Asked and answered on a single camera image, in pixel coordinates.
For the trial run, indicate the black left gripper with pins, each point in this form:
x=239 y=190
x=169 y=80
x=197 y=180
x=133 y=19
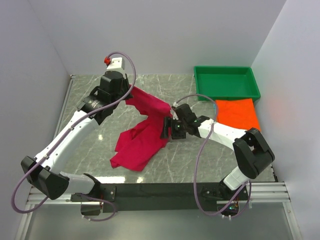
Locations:
x=125 y=92

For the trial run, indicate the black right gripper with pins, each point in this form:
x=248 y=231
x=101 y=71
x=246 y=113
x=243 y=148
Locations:
x=165 y=127

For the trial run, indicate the crimson red t shirt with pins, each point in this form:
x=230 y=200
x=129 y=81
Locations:
x=135 y=147

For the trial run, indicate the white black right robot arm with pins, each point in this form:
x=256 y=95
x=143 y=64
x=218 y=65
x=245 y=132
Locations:
x=252 y=152

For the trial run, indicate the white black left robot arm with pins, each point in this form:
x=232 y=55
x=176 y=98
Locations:
x=45 y=170

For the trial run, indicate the green plastic bin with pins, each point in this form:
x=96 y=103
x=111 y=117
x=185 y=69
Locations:
x=226 y=82

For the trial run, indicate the folded orange t shirt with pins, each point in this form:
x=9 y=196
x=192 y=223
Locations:
x=239 y=114

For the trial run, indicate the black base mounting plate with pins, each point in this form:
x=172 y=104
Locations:
x=164 y=196

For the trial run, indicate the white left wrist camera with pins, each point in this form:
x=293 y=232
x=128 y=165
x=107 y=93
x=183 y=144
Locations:
x=115 y=64

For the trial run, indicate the aluminium front rail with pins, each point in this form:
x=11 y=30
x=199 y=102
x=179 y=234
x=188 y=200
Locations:
x=261 y=192

